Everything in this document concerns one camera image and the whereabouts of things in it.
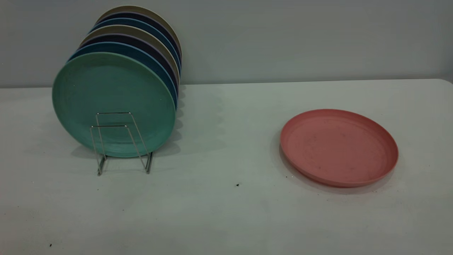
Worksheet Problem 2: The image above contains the blue round plate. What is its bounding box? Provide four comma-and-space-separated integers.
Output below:
89, 17, 182, 77
68, 41, 178, 111

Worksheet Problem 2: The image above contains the beige round plate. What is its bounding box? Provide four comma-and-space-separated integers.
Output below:
96, 5, 183, 59
81, 24, 180, 85

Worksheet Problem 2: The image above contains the pink round plate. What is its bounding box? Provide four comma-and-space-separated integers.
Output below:
280, 109, 399, 188

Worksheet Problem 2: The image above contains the dark purple round plate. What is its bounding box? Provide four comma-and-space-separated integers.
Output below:
96, 12, 182, 68
79, 33, 179, 96

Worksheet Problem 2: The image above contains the green round plate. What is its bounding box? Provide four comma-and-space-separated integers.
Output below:
52, 52, 176, 158

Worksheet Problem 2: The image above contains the metal wire plate rack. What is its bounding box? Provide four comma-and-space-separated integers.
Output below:
90, 112, 153, 176

